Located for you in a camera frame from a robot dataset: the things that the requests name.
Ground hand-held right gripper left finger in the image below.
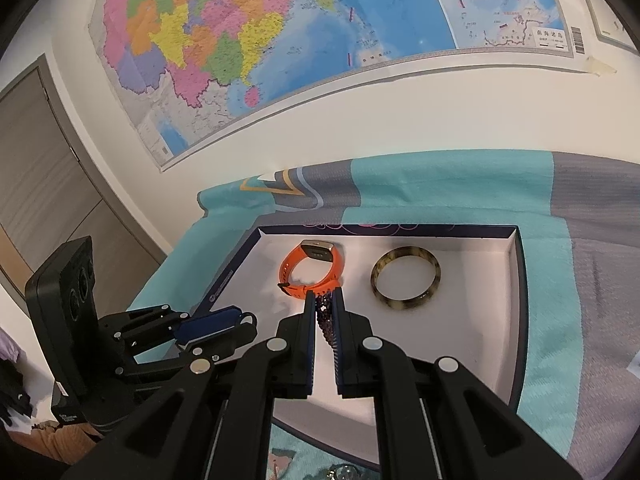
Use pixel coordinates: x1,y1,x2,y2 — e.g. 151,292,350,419
60,287,321,480

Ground grey brown door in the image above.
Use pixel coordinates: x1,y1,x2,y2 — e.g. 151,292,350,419
0,54,168,306

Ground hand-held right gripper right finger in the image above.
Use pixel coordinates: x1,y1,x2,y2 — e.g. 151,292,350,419
332,287,583,480

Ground purple bead bracelet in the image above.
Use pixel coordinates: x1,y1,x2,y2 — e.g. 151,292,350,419
314,291,337,361

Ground printed teal grey blanket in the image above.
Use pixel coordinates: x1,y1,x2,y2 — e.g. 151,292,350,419
127,150,640,480

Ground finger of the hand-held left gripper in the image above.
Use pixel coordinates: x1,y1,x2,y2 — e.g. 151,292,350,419
120,326,261,380
107,304,260,356

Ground tortoiseshell bangle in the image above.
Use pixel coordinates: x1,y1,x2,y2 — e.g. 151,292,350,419
370,246,442,313

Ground person's brown trousers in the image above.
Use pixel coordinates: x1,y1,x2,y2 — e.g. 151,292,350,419
10,420,106,466

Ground colourful wall map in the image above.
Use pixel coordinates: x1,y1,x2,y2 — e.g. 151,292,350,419
89,0,591,173

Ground dark cloth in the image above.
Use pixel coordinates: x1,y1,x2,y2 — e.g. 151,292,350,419
0,330,36,431

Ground dark blue cardboard tray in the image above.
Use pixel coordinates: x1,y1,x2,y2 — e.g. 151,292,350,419
192,225,528,473

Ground orange smartwatch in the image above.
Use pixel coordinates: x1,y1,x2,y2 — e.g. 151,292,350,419
278,240,347,301

